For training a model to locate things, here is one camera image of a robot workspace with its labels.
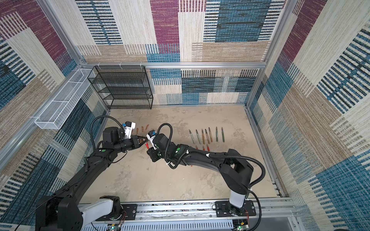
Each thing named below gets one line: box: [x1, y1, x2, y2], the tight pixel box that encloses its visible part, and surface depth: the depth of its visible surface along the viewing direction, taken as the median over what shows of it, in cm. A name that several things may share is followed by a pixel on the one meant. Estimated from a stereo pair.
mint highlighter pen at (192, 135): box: [188, 128, 196, 144], surface depth 104 cm
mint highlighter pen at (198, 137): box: [195, 128, 202, 145], surface depth 104 cm
